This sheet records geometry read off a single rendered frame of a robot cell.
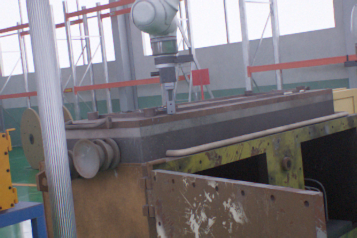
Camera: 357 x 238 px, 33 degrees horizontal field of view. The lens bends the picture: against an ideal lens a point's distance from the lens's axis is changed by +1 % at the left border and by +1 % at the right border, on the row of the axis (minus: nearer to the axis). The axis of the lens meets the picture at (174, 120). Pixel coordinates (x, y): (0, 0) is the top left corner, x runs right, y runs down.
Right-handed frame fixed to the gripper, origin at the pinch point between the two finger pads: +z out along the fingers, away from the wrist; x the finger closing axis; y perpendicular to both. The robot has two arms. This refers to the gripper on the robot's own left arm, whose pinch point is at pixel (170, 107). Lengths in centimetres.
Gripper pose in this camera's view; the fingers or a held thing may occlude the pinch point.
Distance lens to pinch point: 199.1
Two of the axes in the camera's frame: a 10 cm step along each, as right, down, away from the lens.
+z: 1.0, 9.9, 0.6
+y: -9.9, 1.1, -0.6
